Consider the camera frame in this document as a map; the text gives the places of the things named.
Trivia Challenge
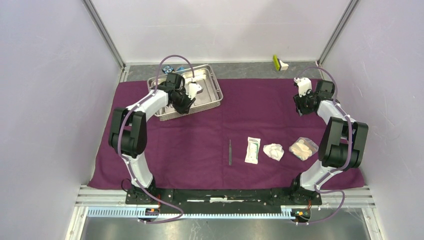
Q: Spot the beige gauze roll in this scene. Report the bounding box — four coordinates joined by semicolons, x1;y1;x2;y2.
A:
289;137;319;161

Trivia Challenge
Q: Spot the purple cable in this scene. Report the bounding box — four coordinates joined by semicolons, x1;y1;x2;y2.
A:
291;66;354;226
117;54;196;225

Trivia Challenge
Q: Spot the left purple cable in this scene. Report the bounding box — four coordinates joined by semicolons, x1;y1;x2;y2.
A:
117;54;196;225

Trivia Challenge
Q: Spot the white sterile packet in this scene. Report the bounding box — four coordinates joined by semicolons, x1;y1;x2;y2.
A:
244;137;261;165

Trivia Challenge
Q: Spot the purple cloth wrap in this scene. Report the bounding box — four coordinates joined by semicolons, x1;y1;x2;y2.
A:
88;78;366;190

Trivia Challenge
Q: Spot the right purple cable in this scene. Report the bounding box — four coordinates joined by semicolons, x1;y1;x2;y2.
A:
291;66;354;226

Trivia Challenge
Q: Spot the steel scalpel handle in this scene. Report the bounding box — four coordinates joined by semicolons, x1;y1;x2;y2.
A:
228;139;232;166

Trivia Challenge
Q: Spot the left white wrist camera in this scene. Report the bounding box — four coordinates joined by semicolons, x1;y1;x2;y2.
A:
184;77;203;100

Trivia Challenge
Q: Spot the metal instrument tray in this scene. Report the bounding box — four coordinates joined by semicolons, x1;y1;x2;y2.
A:
147;64;224;121

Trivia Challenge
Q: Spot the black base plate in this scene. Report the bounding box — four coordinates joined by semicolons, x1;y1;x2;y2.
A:
125;187;323;215

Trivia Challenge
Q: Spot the yellow green white object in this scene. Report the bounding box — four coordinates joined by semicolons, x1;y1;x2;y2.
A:
272;54;289;72

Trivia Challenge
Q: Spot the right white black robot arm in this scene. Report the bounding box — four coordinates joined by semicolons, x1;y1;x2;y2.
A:
288;77;369;204

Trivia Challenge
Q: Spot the white gauze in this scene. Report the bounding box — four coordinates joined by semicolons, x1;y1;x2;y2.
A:
263;143;285;161

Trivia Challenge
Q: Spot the aluminium frame rail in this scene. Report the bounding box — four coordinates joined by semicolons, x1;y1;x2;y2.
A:
65;185;386;240

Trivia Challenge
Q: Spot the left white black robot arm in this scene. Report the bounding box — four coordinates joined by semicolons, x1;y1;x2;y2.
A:
108;73;203;205

